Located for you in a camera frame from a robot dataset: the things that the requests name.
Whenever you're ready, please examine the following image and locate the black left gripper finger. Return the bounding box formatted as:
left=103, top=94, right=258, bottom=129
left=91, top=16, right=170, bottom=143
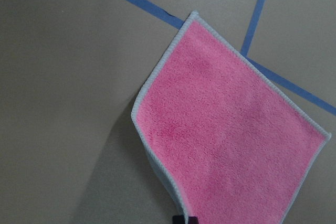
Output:
left=172, top=215, right=199, bottom=224

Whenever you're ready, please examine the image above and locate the pink towel with white trim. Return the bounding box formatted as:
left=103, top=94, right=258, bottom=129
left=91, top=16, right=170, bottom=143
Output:
left=131, top=12, right=331, bottom=223

